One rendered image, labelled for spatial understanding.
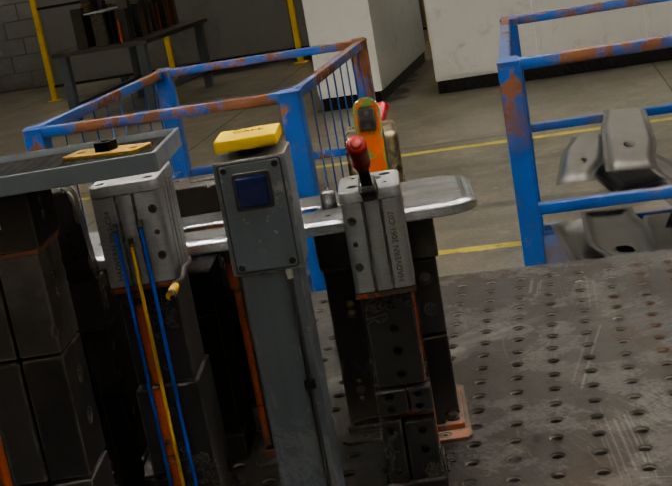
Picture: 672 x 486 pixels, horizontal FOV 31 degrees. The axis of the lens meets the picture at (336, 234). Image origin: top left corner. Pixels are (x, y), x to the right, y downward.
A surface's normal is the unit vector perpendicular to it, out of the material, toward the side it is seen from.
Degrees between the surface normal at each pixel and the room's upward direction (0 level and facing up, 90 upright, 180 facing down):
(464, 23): 90
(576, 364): 0
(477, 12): 90
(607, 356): 0
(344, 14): 90
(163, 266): 90
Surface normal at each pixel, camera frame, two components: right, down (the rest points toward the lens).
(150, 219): -0.04, 0.25
